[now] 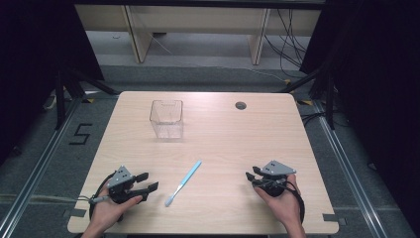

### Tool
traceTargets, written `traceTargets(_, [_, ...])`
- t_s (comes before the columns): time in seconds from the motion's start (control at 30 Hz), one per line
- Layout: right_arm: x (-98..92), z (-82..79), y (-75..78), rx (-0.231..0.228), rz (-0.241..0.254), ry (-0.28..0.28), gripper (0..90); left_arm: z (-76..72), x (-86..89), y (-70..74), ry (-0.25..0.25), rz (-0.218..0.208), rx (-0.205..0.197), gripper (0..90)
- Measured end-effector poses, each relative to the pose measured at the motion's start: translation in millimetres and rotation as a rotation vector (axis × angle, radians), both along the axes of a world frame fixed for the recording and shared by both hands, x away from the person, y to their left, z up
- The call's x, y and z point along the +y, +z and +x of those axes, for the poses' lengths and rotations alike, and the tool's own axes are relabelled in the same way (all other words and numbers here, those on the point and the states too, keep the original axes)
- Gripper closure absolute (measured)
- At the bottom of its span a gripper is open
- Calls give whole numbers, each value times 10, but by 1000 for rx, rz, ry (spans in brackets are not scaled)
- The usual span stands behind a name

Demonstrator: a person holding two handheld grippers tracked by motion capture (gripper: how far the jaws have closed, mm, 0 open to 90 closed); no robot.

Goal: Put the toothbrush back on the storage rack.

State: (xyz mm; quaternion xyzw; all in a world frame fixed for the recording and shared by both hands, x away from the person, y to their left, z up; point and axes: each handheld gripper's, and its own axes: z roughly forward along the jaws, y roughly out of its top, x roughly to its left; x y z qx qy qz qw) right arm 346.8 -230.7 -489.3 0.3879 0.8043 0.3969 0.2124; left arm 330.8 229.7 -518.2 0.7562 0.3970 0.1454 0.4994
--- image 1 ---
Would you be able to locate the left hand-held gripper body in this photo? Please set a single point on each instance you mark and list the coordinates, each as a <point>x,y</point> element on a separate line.
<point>120,178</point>

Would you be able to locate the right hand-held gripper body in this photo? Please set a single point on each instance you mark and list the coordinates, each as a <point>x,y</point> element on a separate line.
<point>276,168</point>

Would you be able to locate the person's left hand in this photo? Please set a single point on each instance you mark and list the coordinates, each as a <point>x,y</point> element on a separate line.
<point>109,211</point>

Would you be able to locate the person's right hand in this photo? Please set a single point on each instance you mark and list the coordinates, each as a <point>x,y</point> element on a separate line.
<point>284,205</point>

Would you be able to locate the light blue toothbrush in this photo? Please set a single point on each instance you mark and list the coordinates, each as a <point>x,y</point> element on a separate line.
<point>183,183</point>

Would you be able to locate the clear plastic square container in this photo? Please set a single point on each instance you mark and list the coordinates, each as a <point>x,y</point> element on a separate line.
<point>167,119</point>

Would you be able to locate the black metal stand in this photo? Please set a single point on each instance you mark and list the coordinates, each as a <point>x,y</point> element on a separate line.
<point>325,89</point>
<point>62,92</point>

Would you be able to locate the black curtain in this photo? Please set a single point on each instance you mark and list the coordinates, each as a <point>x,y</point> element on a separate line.
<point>379,82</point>
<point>36,66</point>

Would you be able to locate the aluminium floor rail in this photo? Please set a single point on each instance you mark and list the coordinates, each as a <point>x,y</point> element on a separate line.
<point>350,172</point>
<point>36,172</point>

